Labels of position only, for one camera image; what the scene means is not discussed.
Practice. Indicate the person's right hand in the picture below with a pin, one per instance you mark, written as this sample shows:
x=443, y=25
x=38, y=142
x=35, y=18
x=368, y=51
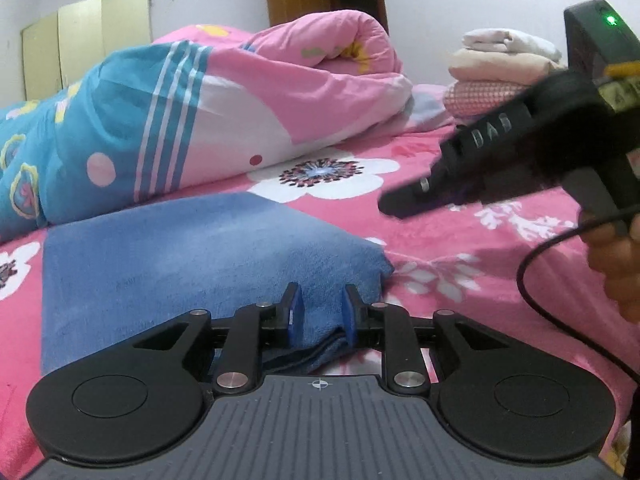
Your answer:
x=617, y=265

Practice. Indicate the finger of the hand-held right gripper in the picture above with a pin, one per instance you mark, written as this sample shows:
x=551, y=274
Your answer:
x=425, y=195

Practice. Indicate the blue and pink floral quilt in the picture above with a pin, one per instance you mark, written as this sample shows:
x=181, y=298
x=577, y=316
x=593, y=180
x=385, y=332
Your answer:
x=200, y=110

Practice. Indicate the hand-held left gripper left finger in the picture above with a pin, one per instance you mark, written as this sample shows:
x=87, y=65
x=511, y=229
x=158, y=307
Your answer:
x=296, y=317

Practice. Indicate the pink floral bed blanket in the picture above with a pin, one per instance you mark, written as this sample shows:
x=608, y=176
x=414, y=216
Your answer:
x=475, y=250

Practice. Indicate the white folded cloth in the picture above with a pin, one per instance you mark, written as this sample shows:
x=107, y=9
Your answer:
x=510, y=40

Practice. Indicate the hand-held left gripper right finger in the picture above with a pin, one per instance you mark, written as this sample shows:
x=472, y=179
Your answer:
x=349, y=317

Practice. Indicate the pale yellow wardrobe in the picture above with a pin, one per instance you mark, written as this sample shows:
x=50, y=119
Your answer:
x=85, y=40

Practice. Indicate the blue jeans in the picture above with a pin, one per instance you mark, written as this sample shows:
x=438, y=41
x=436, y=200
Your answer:
x=200, y=270

